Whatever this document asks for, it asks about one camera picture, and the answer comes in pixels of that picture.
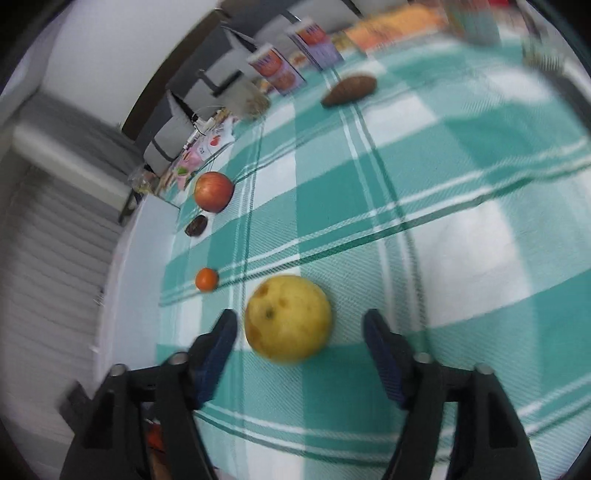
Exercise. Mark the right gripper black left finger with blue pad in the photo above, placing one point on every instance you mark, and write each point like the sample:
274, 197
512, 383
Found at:
111, 427

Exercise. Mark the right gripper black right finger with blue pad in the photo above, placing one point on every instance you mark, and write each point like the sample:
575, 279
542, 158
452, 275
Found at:
463, 416

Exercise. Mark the small orange tangerine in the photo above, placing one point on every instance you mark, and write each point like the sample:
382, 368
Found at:
206, 280

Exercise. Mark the yellow pear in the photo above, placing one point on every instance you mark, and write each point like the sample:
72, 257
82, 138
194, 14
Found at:
288, 319

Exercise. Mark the dark brown date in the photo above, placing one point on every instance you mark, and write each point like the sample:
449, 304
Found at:
196, 226

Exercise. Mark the red apple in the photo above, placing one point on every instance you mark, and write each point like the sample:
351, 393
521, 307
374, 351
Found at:
213, 191

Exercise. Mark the green white plaid cloth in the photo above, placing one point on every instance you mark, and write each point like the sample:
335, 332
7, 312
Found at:
455, 199

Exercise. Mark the grey cushion far left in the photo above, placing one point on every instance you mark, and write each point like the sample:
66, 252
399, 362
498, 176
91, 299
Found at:
165, 133

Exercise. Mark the grey cushion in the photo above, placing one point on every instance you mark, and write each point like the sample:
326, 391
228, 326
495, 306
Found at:
165, 133
212, 78

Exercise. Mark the white pink snack packets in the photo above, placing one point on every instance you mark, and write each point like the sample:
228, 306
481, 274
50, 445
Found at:
201, 150

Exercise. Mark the clear jar black lid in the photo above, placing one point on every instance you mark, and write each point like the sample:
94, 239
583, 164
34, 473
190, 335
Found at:
244, 100

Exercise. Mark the dark brown headboard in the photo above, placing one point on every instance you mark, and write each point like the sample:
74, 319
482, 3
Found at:
246, 17

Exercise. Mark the brown sweet potato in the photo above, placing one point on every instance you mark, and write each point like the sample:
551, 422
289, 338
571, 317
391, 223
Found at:
350, 89

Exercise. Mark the bunch of keys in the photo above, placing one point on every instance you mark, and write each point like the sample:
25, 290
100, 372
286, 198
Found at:
542, 57

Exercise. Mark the left purple orange carton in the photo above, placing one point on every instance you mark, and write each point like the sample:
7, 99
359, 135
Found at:
272, 66

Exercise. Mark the orange book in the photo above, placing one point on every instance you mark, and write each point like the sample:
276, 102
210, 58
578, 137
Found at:
406, 23

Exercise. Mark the clear printed snack box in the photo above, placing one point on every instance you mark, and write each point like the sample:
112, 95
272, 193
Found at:
473, 21

